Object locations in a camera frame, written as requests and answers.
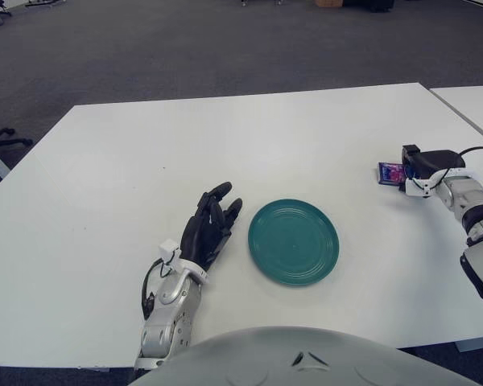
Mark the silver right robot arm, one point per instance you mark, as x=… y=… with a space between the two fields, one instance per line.
x=477 y=225

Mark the brown cardboard box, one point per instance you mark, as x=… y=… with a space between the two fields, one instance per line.
x=329 y=2

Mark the teal round plate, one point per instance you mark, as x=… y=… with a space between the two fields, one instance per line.
x=294 y=243

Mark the dark background furniture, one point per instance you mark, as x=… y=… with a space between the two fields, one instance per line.
x=368 y=4

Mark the grey robot torso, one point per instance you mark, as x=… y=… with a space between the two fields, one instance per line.
x=302 y=358

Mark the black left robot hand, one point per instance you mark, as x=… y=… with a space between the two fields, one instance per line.
x=203 y=237

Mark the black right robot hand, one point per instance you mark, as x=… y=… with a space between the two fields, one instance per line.
x=432 y=163

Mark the white left wrist sensor box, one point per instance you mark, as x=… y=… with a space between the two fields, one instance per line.
x=170 y=250

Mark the white wrist sensor box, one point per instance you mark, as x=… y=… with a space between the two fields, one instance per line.
x=170 y=250
x=416 y=188

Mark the purple blue gum pack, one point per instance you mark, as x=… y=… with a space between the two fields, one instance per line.
x=390 y=173

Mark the white right wrist sensor box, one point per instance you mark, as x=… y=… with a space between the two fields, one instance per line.
x=416 y=188

